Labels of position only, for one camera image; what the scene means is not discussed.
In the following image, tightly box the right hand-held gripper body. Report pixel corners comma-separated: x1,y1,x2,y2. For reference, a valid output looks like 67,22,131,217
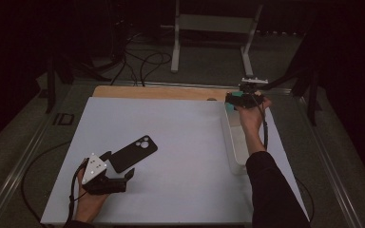
224,77,269,109

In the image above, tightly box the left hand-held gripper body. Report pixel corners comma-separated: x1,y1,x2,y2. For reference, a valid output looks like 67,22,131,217
82,153,128,196

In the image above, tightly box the blue pink gradient phone case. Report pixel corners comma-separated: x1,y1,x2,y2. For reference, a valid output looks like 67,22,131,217
225,90,245,113

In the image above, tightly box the black phone case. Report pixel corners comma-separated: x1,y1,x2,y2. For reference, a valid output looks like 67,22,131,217
107,135,159,174

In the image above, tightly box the white plastic bin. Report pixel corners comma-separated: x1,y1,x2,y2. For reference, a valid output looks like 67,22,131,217
221,99,267,176

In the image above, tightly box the person's right hand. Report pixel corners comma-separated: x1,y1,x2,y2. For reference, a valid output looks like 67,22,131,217
235,97,273,136

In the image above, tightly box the person's left hand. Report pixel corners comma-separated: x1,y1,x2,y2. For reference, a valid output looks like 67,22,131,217
74,168,110,223

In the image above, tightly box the white table board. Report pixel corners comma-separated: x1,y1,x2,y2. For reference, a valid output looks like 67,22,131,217
40,96,310,226

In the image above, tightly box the black tripod stand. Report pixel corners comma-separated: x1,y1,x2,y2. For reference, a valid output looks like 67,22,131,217
45,51,112,115
256,29,323,127

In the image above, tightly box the white metal stand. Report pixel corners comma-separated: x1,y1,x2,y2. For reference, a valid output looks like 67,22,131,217
161,0,264,79

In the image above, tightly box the metal floor rail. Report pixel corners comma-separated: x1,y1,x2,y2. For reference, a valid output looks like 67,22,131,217
0,107,63,228
296,93,364,228

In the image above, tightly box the tangle of black cables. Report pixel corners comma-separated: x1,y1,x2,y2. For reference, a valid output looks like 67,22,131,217
109,29,173,87

